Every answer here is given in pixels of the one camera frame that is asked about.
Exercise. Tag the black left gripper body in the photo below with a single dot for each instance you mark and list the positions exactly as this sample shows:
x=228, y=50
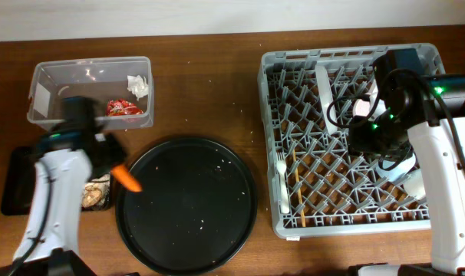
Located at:
x=120, y=159

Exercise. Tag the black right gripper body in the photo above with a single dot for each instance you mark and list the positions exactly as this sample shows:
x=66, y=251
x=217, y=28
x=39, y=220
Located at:
x=376, y=139

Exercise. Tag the white tissue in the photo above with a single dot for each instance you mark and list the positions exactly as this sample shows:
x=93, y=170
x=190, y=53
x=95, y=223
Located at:
x=138, y=86

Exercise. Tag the round black serving tray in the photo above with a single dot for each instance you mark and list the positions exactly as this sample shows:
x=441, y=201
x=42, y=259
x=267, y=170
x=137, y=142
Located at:
x=196, y=210

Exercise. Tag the pink saucer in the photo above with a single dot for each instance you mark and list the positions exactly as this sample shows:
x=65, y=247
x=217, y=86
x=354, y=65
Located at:
x=362, y=107

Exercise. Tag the grey dishwasher rack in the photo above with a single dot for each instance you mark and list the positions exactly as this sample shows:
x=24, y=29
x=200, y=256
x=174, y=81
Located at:
x=342, y=193

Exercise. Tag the pile of white rice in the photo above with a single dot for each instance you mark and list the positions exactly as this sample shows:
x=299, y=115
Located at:
x=96, y=194

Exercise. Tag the white plastic fork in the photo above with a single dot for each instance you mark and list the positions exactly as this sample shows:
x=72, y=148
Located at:
x=281, y=167

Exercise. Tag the cream cup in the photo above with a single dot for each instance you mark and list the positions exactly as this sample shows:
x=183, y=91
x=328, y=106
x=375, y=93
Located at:
x=413, y=184

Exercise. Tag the black rectangular tray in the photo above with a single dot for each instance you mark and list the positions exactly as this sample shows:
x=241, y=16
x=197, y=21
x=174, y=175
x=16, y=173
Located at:
x=20, y=183

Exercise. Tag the grey plate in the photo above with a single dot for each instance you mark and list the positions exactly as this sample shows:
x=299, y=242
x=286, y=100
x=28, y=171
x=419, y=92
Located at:
x=325, y=96

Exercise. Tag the clear plastic waste bin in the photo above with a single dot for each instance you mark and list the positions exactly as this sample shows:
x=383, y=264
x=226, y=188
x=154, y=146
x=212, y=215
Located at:
x=101, y=79

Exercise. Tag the red snack wrapper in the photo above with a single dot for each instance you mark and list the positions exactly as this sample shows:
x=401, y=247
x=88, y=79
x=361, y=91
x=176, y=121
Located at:
x=121, y=108

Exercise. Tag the wooden chopstick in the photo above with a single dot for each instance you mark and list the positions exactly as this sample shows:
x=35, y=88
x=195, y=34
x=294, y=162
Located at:
x=299, y=191

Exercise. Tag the orange carrot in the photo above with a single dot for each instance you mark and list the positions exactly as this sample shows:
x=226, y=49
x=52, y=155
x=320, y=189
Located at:
x=123, y=176

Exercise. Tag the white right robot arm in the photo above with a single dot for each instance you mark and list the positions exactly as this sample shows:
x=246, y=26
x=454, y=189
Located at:
x=424, y=116

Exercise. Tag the blue bowl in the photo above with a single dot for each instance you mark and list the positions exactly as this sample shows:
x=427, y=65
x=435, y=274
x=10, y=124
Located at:
x=399, y=171

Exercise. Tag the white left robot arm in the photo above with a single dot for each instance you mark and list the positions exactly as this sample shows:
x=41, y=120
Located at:
x=66, y=161

